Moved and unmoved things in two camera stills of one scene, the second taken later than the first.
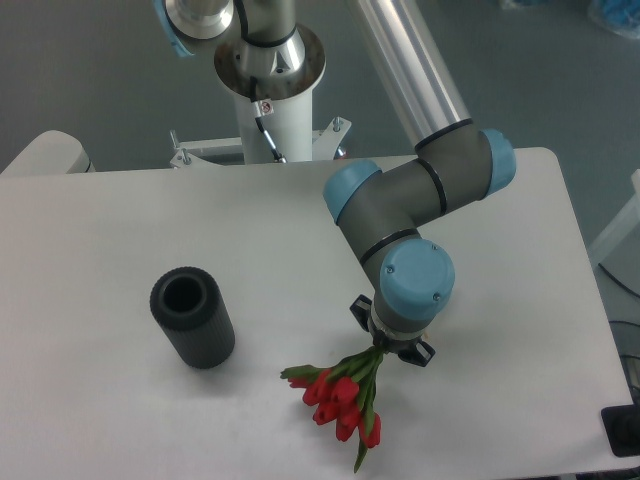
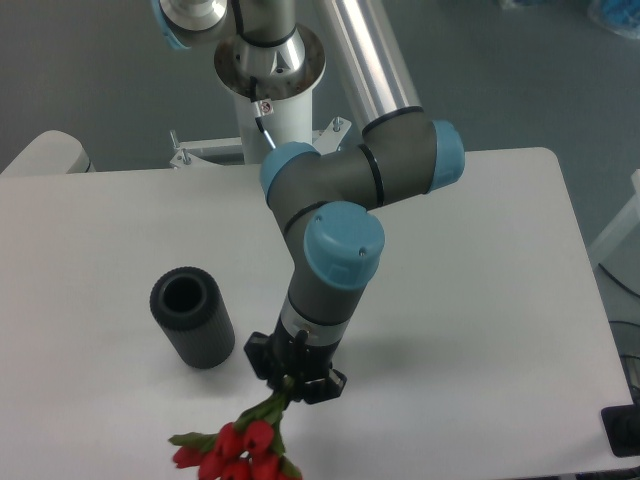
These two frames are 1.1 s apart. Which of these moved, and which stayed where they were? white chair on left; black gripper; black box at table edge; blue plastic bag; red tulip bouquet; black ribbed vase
Moved: black gripper; red tulip bouquet
Stayed: black ribbed vase; white chair on left; blue plastic bag; black box at table edge
